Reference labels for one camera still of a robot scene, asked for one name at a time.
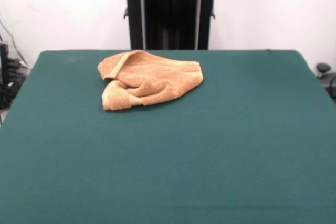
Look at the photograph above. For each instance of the orange terry towel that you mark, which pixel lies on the orange terry towel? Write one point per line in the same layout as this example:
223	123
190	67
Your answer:
157	82

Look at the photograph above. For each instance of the dark green table cloth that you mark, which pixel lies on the dark green table cloth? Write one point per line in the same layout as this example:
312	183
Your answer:
168	155

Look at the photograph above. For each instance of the black chair base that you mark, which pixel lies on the black chair base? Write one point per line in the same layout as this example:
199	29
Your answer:
325	69

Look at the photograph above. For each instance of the black electronics box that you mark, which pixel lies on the black electronics box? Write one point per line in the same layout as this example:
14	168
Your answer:
3	58

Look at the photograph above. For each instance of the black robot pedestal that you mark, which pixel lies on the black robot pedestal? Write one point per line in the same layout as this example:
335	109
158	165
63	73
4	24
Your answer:
170	11

